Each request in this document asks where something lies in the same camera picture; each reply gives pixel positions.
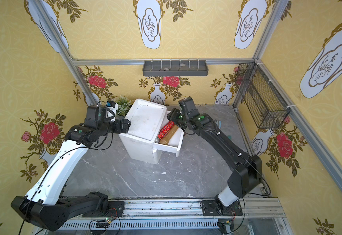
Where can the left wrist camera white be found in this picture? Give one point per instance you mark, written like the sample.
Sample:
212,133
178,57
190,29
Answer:
112,109

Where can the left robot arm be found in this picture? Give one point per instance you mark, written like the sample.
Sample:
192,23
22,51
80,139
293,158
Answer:
43,205

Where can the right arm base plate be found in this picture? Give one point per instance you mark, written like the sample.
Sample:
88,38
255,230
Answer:
215,208

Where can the white top drawer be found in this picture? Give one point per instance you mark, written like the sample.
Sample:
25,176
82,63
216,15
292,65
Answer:
175,143

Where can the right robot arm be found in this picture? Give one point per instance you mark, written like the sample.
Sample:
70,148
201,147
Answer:
246,169

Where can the white three-drawer cabinet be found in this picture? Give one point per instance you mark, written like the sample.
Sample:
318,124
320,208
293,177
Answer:
146,119

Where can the small green potted plant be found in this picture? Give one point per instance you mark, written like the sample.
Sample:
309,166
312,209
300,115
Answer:
124,105

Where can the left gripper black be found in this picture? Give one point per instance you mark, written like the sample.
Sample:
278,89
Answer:
123,126

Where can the grey wall shelf tray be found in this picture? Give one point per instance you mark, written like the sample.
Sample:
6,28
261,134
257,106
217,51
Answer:
175,67

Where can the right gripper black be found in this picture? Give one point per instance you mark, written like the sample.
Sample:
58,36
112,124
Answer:
174,116

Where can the black wire mesh basket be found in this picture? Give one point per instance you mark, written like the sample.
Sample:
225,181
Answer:
265,104

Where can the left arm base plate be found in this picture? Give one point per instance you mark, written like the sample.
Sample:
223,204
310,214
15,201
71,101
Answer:
109,208

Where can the red glitter microphone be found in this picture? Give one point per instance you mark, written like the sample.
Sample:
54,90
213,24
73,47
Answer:
165,129

